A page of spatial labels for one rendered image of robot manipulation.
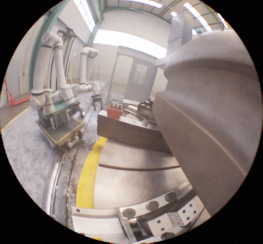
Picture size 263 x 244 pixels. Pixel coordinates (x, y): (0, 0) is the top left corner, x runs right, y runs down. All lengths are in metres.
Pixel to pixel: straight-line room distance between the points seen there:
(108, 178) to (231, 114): 1.11
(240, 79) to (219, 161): 0.45
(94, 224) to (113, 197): 0.34
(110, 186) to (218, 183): 0.84
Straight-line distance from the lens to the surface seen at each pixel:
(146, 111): 2.00
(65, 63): 1.39
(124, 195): 0.92
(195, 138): 0.48
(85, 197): 1.24
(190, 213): 0.54
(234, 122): 0.57
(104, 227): 0.78
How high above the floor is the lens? 1.21
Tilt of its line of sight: 23 degrees down
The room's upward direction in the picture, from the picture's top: 15 degrees clockwise
